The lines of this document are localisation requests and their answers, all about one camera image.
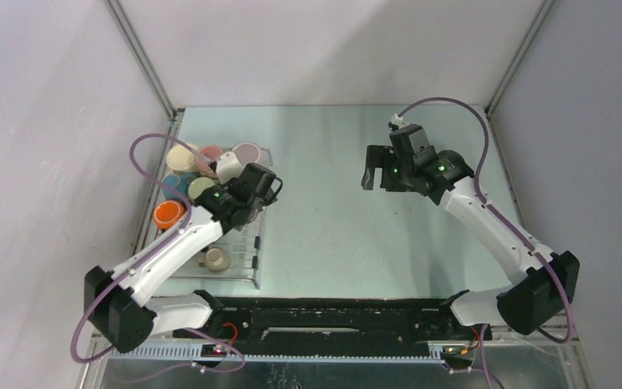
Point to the light green mug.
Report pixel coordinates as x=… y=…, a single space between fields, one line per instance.
x=198 y=185

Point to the light blue mug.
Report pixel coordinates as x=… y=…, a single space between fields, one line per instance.
x=179 y=184

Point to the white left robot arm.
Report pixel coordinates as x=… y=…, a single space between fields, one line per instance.
x=120 y=303

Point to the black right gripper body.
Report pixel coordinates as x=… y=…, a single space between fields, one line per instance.
x=396 y=174

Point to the cream mug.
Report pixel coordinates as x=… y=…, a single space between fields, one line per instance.
x=181 y=160

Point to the lilac mug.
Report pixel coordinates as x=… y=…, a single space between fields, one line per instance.
x=248 y=153

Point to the pink mug white inside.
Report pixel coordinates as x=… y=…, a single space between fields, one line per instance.
x=227 y=167

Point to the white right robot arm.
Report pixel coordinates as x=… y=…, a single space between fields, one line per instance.
x=541 y=282

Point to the orange mug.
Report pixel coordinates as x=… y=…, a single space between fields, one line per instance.
x=166 y=214

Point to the small beige cup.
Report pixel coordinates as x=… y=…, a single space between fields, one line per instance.
x=217 y=260

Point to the metal wire dish rack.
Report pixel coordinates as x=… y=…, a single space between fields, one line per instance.
x=244 y=247

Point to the pink patterned mug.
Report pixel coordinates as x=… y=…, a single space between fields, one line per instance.
x=206 y=161

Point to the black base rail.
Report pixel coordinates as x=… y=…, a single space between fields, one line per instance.
x=327 y=327

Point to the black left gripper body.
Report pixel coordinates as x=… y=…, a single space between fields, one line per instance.
x=268 y=199

